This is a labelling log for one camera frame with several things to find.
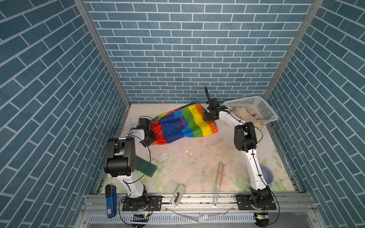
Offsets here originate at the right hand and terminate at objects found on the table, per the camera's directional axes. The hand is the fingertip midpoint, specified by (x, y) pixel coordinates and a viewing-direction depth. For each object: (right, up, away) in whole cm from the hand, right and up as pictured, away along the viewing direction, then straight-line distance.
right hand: (205, 115), depth 110 cm
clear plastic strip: (-9, -53, -41) cm, 67 cm away
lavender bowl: (+32, -34, -30) cm, 56 cm away
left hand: (-37, -16, -12) cm, 42 cm away
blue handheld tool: (-53, -42, -38) cm, 78 cm away
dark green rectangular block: (-39, -32, -26) cm, 56 cm away
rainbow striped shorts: (-15, -5, -5) cm, 17 cm away
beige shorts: (+31, 0, -9) cm, 32 cm away
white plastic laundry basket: (+43, +11, +5) cm, 45 cm away
